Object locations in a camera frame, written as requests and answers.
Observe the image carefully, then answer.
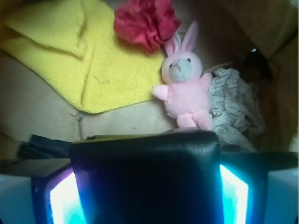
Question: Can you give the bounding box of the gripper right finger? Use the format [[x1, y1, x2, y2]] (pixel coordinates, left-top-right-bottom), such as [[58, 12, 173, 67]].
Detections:
[[220, 153, 267, 224]]

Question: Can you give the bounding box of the black box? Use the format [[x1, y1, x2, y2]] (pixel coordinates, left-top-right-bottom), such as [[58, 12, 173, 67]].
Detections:
[[69, 130, 224, 224]]

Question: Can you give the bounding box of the brown paper bag bin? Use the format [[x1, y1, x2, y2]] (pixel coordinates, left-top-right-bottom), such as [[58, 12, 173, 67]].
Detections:
[[0, 0, 299, 160]]

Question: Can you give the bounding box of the yellow cloth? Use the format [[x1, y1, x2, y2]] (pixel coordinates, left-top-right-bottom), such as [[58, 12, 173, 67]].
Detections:
[[0, 0, 164, 114]]

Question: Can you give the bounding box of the pink plush bunny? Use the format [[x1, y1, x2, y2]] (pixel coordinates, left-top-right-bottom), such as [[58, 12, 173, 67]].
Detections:
[[152, 21, 215, 131]]

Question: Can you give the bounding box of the white crumpled paper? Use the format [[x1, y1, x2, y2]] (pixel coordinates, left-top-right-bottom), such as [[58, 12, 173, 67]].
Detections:
[[210, 68, 265, 152]]

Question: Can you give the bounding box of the red crumpled paper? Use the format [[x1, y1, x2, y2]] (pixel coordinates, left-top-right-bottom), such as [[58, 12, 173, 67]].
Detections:
[[114, 0, 181, 54]]

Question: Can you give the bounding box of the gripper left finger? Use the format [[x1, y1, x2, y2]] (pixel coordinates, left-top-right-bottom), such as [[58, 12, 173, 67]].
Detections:
[[31, 164, 86, 224]]

